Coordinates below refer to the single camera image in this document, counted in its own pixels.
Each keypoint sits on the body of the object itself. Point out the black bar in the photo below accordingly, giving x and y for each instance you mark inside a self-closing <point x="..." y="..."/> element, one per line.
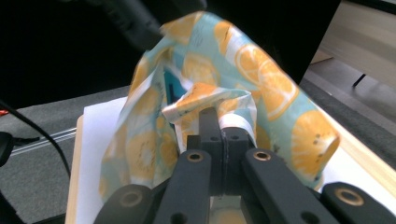
<point x="359" y="80"/>

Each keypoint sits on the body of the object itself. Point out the dark backdrop panel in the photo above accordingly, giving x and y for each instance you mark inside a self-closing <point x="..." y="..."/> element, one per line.
<point x="62" y="46"/>

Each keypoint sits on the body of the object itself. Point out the white table sheet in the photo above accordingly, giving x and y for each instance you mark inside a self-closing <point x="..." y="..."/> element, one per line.
<point x="96" y="140"/>

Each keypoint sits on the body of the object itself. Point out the silver floor rail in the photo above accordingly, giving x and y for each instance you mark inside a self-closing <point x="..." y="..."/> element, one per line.
<point x="46" y="140"/>

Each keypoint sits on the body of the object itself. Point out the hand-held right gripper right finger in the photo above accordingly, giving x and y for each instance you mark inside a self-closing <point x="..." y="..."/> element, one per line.
<point x="236" y="146"/>

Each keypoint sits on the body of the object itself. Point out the lemon print bag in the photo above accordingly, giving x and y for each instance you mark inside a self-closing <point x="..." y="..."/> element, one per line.
<point x="218" y="71"/>

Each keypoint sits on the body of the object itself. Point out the black device with plug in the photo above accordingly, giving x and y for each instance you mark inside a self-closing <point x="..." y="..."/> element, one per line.
<point x="6" y="147"/>

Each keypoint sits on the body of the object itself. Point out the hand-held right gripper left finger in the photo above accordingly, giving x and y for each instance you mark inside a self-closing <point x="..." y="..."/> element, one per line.
<point x="210" y="137"/>

